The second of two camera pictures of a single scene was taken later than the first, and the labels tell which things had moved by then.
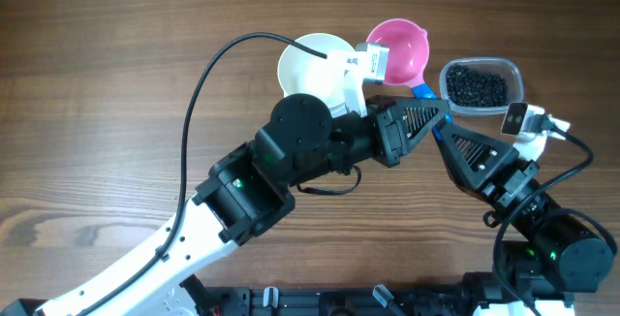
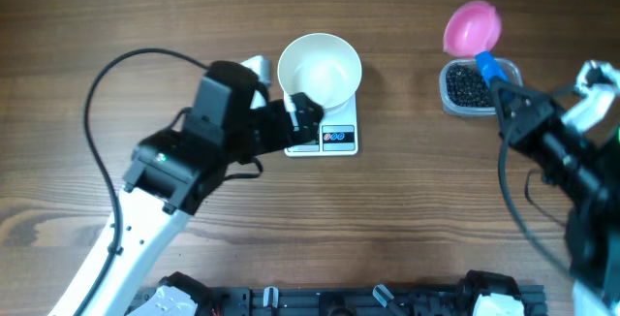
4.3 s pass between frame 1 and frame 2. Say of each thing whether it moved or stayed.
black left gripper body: moved
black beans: stayed
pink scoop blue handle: moved
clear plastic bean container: stayed
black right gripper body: moved
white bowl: stayed
